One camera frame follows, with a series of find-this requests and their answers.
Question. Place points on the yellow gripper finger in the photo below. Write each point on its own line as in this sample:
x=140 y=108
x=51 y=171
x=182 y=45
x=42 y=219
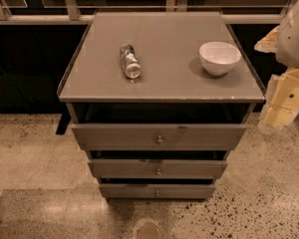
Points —
x=282 y=101
x=268 y=43

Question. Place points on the grey drawer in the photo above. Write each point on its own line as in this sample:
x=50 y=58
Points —
x=161 y=191
x=157 y=168
x=158 y=136

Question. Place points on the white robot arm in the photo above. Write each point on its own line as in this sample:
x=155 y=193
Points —
x=288 y=39

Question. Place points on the grey drawer cabinet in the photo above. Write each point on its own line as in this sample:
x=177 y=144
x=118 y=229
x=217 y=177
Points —
x=173 y=86

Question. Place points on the grey top drawer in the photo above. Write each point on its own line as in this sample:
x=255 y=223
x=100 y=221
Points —
x=158 y=136

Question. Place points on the grey bottom drawer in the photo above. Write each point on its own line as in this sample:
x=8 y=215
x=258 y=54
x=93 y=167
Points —
x=161 y=191

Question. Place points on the white ceramic bowl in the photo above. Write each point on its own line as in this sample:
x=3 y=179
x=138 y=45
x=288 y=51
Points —
x=219 y=58

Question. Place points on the metal window railing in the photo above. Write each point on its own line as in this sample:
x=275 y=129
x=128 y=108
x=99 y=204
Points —
x=83 y=11

